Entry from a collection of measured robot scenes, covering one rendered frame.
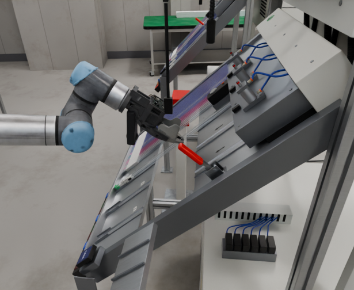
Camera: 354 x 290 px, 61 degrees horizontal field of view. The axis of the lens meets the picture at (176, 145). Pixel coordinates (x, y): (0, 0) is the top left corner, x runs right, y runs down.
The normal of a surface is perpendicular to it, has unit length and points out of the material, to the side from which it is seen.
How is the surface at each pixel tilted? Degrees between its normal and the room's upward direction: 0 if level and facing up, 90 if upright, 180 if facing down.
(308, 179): 0
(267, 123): 90
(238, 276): 0
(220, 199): 90
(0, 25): 90
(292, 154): 90
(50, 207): 0
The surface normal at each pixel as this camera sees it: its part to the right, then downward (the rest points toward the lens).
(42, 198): -0.01, -0.85
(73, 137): 0.29, 0.50
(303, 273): -0.09, 0.52
